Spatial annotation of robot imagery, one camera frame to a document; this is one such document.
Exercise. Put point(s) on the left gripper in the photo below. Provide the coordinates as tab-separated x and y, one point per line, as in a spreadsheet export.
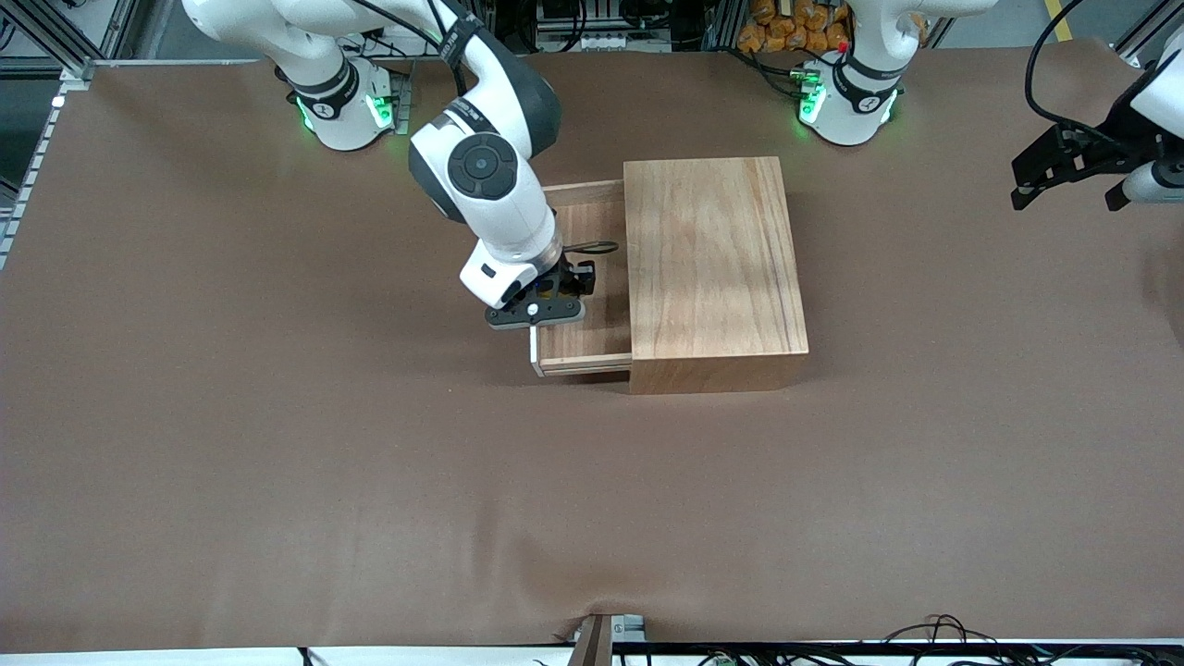
1113	135

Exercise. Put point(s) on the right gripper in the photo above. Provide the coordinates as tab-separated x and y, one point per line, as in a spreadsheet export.
572	279

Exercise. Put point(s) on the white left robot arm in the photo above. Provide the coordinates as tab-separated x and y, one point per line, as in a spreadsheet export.
851	102

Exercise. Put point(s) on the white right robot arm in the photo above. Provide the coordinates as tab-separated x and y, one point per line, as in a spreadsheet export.
499	203

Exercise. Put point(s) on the light wooden box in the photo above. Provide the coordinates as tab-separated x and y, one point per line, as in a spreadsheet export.
712	259

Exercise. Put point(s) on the white power strip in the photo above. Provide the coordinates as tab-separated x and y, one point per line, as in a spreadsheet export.
597	42

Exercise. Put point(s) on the brown table cover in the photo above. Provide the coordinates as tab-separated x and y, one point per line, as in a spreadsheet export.
462	509

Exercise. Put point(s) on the orange items pile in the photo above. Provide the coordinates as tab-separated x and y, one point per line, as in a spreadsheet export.
786	32

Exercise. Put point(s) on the metal bracket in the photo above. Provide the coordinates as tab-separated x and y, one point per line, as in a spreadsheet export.
592	643

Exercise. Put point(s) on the white perforated rail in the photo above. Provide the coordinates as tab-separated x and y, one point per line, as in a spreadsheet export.
32	176

